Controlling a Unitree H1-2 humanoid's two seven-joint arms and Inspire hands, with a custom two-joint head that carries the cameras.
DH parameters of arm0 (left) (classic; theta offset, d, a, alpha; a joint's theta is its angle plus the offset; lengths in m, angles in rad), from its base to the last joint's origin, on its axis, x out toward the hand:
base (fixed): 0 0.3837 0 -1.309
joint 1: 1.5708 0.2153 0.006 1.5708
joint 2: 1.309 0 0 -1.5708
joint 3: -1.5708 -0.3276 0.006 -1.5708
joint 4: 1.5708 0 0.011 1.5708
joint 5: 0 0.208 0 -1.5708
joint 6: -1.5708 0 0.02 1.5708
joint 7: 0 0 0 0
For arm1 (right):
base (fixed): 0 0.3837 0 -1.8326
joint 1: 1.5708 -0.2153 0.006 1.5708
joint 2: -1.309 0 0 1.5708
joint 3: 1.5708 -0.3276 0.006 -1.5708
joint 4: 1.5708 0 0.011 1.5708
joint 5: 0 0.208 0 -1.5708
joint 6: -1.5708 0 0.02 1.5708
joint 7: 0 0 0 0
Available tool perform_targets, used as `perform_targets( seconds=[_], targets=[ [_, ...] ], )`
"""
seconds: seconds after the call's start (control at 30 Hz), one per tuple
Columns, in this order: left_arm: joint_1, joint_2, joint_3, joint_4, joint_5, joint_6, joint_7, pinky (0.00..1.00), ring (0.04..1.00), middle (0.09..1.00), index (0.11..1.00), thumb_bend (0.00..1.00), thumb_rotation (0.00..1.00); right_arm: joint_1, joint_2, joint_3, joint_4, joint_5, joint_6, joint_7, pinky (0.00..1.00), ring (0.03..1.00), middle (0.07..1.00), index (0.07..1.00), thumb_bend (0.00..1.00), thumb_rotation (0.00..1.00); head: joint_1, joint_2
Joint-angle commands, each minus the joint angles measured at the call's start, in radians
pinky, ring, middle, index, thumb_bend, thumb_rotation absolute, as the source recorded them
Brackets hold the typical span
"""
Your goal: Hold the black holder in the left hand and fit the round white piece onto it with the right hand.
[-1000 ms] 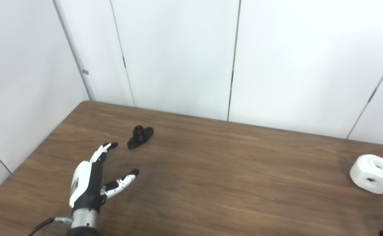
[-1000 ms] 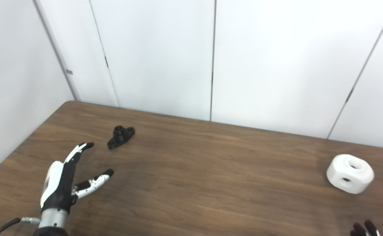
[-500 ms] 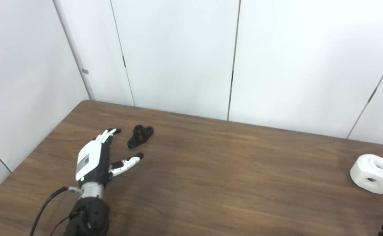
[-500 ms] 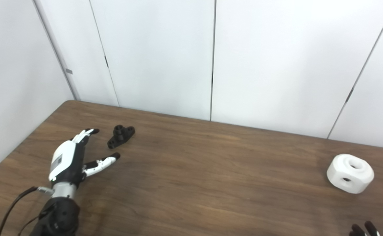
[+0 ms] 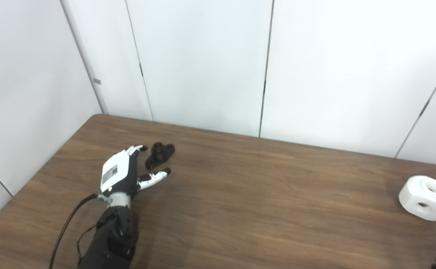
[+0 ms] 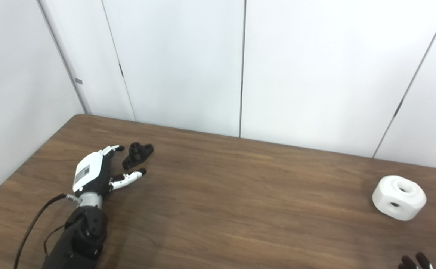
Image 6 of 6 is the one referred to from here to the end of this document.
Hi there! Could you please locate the round white plastic piece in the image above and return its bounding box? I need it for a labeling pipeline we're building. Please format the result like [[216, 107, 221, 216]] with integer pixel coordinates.
[[372, 175, 427, 221]]

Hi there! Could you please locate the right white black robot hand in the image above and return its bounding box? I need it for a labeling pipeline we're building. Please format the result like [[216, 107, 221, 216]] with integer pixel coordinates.
[[398, 252, 434, 269]]

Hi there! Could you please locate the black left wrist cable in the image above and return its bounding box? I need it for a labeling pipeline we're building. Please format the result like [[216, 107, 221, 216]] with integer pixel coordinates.
[[14, 194, 82, 269]]

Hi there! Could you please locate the black flanged holder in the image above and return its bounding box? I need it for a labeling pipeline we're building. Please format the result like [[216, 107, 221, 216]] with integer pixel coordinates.
[[122, 142, 154, 170]]

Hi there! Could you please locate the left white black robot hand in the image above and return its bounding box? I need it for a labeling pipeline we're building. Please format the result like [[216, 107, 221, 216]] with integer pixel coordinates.
[[72, 145, 147, 197]]

